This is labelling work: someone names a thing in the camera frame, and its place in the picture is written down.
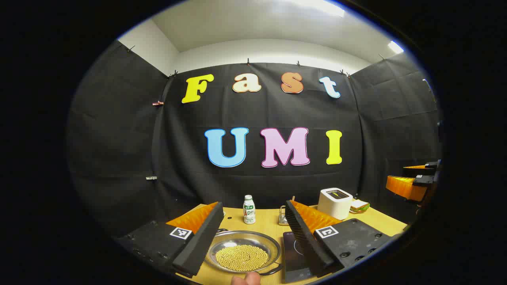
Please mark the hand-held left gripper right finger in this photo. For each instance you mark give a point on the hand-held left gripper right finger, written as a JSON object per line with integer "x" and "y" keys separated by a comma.
{"x": 305, "y": 241}

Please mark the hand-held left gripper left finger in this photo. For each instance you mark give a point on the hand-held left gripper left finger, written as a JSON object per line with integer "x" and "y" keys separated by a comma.
{"x": 202, "y": 241}

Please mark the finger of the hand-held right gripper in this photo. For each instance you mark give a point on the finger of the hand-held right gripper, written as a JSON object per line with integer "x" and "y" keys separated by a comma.
{"x": 420, "y": 172}
{"x": 404, "y": 188}

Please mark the black induction cooktop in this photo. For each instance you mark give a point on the black induction cooktop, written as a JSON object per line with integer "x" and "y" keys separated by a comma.
{"x": 295, "y": 257}

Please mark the pile of yellow beans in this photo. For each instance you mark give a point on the pile of yellow beans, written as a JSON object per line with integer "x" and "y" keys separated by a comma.
{"x": 241, "y": 257}

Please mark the white toaster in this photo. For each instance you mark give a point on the white toaster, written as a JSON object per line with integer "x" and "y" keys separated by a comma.
{"x": 332, "y": 208}

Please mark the sandwich with lettuce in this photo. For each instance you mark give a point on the sandwich with lettuce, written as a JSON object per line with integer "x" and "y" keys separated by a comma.
{"x": 359, "y": 206}

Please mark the white drink bottle green cap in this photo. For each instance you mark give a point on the white drink bottle green cap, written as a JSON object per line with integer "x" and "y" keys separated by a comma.
{"x": 249, "y": 213}

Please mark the ceiling light panel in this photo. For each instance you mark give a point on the ceiling light panel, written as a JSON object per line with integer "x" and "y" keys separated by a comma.
{"x": 395, "y": 46}

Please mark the black backdrop cloth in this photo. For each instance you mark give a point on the black backdrop cloth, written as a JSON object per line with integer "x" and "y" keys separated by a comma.
{"x": 119, "y": 138}

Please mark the row of black backdrop clips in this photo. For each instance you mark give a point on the row of black backdrop clips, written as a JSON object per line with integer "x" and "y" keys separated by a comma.
{"x": 248, "y": 61}

